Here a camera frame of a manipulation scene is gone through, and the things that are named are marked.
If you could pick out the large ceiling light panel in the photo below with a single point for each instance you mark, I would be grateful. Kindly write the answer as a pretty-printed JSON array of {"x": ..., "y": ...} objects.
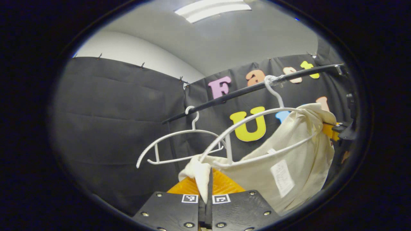
[{"x": 212, "y": 9}]

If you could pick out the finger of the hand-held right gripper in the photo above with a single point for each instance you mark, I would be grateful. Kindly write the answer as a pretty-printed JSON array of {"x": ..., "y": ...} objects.
[{"x": 345, "y": 130}]

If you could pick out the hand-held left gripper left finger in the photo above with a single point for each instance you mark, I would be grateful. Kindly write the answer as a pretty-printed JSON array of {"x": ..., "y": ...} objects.
[{"x": 170, "y": 211}]

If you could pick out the black clothes rack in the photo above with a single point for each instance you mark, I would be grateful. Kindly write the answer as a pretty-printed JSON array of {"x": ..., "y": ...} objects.
[{"x": 240, "y": 93}]

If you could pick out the cream long sleeve shirt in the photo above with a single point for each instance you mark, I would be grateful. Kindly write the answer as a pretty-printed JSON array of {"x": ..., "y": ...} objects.
[{"x": 298, "y": 154}]

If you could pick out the white plastic hanger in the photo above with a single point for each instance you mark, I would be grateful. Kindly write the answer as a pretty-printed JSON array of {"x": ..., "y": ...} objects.
[{"x": 192, "y": 130}]

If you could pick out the black backdrop cloth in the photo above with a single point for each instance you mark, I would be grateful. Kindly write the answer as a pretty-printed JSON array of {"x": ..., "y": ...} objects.
[{"x": 112, "y": 128}]

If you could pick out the white hanger with taped hook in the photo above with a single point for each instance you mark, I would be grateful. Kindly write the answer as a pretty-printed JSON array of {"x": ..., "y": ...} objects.
[{"x": 228, "y": 147}]

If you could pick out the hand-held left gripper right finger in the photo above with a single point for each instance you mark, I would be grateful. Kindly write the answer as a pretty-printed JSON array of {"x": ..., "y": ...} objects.
[{"x": 240, "y": 208}]

